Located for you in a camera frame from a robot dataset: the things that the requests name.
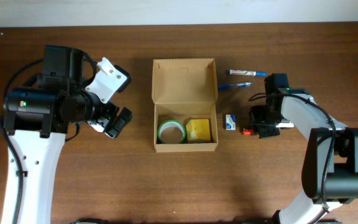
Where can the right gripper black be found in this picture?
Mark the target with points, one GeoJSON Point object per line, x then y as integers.
{"type": "Point", "coordinates": [263, 121]}

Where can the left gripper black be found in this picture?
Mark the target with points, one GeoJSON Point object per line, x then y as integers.
{"type": "Point", "coordinates": [105, 114]}

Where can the red grey stapler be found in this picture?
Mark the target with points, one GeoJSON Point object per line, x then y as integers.
{"type": "Point", "coordinates": [248, 132]}

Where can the blue white staples box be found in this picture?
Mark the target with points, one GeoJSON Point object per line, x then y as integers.
{"type": "Point", "coordinates": [230, 122]}

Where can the green tape roll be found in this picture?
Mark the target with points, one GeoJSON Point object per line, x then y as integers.
{"type": "Point", "coordinates": [171, 132]}

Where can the brown cardboard box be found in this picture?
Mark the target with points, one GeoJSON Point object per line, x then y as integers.
{"type": "Point", "coordinates": [185, 89]}

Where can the yellow sticky note pad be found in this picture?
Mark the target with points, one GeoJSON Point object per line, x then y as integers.
{"type": "Point", "coordinates": [198, 131]}

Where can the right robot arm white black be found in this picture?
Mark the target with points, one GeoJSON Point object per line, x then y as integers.
{"type": "Point", "coordinates": [329, 175]}

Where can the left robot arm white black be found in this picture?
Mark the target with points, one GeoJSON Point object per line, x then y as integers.
{"type": "Point", "coordinates": [71, 89]}

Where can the blue ballpoint pen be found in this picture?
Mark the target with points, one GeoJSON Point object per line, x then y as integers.
{"type": "Point", "coordinates": [235, 85]}

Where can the blue white marker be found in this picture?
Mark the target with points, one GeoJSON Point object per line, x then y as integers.
{"type": "Point", "coordinates": [247, 73]}

